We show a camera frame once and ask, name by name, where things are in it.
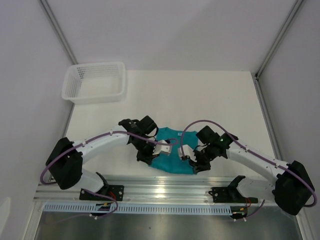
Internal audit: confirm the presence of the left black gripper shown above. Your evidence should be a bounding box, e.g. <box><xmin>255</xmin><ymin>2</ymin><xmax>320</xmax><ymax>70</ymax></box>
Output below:
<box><xmin>132</xmin><ymin>137</ymin><xmax>160</xmax><ymax>165</ymax></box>

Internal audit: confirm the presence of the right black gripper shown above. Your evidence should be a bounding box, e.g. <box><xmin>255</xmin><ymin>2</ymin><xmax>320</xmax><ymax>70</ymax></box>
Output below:
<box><xmin>188</xmin><ymin>144</ymin><xmax>216</xmax><ymax>174</ymax></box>

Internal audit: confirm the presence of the teal t shirt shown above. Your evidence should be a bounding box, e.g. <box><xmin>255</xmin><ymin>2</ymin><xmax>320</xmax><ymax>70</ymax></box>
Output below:
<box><xmin>150</xmin><ymin>127</ymin><xmax>199</xmax><ymax>175</ymax></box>

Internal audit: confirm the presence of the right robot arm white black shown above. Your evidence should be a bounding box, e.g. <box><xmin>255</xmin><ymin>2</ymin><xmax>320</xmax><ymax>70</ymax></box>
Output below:
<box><xmin>189</xmin><ymin>126</ymin><xmax>315</xmax><ymax>216</ymax></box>

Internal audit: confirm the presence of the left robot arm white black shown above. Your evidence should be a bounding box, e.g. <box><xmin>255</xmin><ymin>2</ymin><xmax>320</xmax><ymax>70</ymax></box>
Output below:
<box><xmin>45</xmin><ymin>115</ymin><xmax>159</xmax><ymax>200</ymax></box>

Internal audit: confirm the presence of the white perforated plastic basket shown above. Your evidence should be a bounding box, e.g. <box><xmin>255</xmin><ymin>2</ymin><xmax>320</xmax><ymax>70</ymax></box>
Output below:
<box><xmin>61</xmin><ymin>61</ymin><xmax>128</xmax><ymax>105</ymax></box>

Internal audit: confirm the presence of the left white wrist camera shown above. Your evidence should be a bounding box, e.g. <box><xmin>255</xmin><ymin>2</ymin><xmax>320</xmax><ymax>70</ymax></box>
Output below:
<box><xmin>153</xmin><ymin>140</ymin><xmax>172</xmax><ymax>155</ymax></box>

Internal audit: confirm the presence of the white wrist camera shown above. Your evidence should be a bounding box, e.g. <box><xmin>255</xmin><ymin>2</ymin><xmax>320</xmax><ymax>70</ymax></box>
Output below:
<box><xmin>178</xmin><ymin>144</ymin><xmax>197</xmax><ymax>163</ymax></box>
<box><xmin>153</xmin><ymin>140</ymin><xmax>172</xmax><ymax>155</ymax></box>

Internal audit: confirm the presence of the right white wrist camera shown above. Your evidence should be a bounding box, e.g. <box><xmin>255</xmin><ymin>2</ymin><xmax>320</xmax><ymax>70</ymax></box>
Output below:
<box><xmin>178</xmin><ymin>144</ymin><xmax>197</xmax><ymax>163</ymax></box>

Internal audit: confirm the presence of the aluminium mounting rail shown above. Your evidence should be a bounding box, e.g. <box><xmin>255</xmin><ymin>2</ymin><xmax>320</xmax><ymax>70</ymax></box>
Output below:
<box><xmin>33</xmin><ymin>175</ymin><xmax>276</xmax><ymax>206</ymax></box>

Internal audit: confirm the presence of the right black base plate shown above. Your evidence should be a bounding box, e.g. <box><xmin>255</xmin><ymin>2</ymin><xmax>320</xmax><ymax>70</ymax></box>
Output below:
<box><xmin>208</xmin><ymin>186</ymin><xmax>258</xmax><ymax>204</ymax></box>

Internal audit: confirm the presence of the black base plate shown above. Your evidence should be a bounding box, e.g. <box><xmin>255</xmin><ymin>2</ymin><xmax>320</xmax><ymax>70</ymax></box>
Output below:
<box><xmin>208</xmin><ymin>186</ymin><xmax>258</xmax><ymax>204</ymax></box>
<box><xmin>79</xmin><ymin>185</ymin><xmax>125</xmax><ymax>202</ymax></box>

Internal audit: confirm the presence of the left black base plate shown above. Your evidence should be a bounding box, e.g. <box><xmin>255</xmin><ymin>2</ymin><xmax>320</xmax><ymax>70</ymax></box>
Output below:
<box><xmin>79</xmin><ymin>185</ymin><xmax>125</xmax><ymax>202</ymax></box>

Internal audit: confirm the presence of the right aluminium side rail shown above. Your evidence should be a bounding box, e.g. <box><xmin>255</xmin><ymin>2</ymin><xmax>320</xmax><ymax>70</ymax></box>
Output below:
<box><xmin>251</xmin><ymin>73</ymin><xmax>288</xmax><ymax>167</ymax></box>

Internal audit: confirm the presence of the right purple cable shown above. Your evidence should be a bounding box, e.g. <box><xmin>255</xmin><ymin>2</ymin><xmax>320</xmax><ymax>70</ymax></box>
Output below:
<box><xmin>181</xmin><ymin>119</ymin><xmax>316</xmax><ymax>222</ymax></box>

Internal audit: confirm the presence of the white slotted cable duct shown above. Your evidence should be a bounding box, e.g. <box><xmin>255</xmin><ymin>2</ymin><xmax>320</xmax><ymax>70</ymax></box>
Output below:
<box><xmin>43</xmin><ymin>202</ymin><xmax>232</xmax><ymax>216</ymax></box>

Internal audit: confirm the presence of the left aluminium frame post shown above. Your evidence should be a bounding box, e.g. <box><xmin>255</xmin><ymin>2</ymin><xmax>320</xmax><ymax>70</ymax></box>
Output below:
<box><xmin>37</xmin><ymin>0</ymin><xmax>79</xmax><ymax>65</ymax></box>

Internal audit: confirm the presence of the aluminium frame post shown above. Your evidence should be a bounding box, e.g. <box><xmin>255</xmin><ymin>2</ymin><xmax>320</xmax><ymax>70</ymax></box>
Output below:
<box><xmin>37</xmin><ymin>0</ymin><xmax>79</xmax><ymax>65</ymax></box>
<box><xmin>255</xmin><ymin>0</ymin><xmax>306</xmax><ymax>80</ymax></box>

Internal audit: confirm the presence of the right aluminium frame post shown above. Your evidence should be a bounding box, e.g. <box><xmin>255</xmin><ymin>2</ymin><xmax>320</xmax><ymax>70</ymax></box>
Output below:
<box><xmin>255</xmin><ymin>0</ymin><xmax>306</xmax><ymax>80</ymax></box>

